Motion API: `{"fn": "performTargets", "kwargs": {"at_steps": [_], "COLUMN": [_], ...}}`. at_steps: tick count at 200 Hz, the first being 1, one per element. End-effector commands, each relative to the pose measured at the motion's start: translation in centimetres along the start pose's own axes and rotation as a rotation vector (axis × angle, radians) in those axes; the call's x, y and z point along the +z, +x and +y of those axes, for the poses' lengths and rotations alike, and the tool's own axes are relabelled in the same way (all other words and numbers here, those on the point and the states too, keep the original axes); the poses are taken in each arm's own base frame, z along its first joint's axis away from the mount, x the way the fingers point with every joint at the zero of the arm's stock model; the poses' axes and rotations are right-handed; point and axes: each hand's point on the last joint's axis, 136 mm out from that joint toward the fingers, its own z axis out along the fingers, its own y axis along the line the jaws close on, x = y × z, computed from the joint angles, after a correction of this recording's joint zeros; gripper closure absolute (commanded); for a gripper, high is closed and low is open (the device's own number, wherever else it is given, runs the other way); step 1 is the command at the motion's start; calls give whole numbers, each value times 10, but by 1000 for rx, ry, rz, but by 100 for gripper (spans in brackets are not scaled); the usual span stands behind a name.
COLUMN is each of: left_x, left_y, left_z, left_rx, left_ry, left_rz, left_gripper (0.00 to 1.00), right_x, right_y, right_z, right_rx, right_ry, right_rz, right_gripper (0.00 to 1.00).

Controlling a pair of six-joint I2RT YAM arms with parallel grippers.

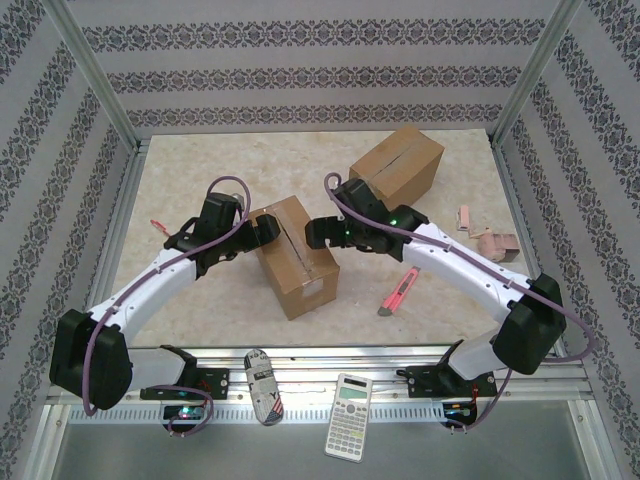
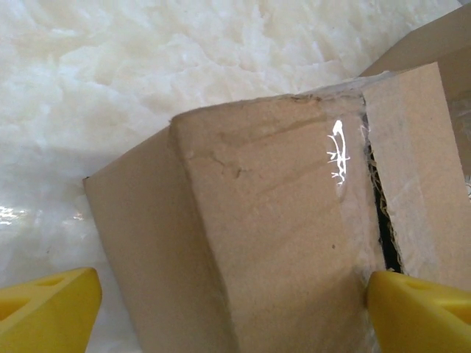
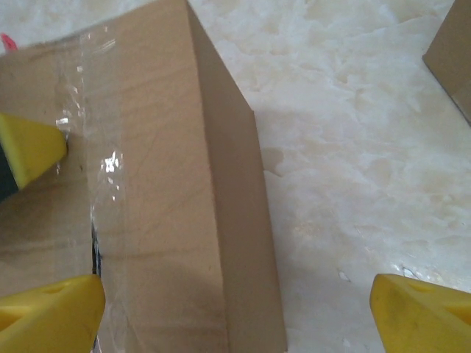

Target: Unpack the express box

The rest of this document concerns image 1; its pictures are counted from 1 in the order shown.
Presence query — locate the wide aluminium rail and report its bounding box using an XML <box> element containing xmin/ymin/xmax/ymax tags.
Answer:
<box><xmin>49</xmin><ymin>344</ymin><xmax>594</xmax><ymax>401</ymax></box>

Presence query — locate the aluminium side rail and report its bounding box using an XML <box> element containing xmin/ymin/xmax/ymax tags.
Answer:
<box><xmin>492</xmin><ymin>139</ymin><xmax>569</xmax><ymax>360</ymax></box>
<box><xmin>72</xmin><ymin>139</ymin><xmax>151</xmax><ymax>364</ymax></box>

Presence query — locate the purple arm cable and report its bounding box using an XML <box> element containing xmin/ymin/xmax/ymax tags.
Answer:
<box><xmin>82</xmin><ymin>175</ymin><xmax>251</xmax><ymax>439</ymax></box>
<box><xmin>323</xmin><ymin>172</ymin><xmax>598</xmax><ymax>437</ymax></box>

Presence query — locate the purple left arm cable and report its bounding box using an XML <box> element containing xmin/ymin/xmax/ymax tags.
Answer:
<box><xmin>82</xmin><ymin>175</ymin><xmax>251</xmax><ymax>439</ymax></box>

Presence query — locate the slotted cable duct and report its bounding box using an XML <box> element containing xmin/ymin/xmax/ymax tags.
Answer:
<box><xmin>67</xmin><ymin>403</ymin><xmax>449</xmax><ymax>425</ymax></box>

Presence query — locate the white scientific calculator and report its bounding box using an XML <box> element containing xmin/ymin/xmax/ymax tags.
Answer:
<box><xmin>324</xmin><ymin>372</ymin><xmax>375</xmax><ymax>464</ymax></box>

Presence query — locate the pink utility knife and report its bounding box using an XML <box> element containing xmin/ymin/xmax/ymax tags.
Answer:
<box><xmin>376</xmin><ymin>266</ymin><xmax>422</xmax><ymax>318</ymax></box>

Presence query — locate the brown cardboard box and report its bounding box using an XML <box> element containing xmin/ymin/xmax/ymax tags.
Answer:
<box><xmin>247</xmin><ymin>195</ymin><xmax>341</xmax><ymax>321</ymax></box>
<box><xmin>348</xmin><ymin>124</ymin><xmax>445</xmax><ymax>209</ymax></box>

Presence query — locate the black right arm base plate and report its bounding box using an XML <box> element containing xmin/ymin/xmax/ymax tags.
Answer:
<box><xmin>407</xmin><ymin>364</ymin><xmax>497</xmax><ymax>400</ymax></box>

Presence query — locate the aluminium frame post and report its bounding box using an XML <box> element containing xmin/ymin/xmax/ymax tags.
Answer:
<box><xmin>42</xmin><ymin>0</ymin><xmax>141</xmax><ymax>151</ymax></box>
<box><xmin>491</xmin><ymin>0</ymin><xmax>585</xmax><ymax>146</ymax></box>

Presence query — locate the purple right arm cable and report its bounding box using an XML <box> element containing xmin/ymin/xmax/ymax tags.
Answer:
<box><xmin>323</xmin><ymin>172</ymin><xmax>598</xmax><ymax>437</ymax></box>

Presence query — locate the newspaper print pencil case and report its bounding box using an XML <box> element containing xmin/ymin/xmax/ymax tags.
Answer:
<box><xmin>243</xmin><ymin>347</ymin><xmax>285</xmax><ymax>427</ymax></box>

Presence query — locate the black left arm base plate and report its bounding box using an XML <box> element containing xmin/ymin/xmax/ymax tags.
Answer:
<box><xmin>139</xmin><ymin>367</ymin><xmax>231</xmax><ymax>401</ymax></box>

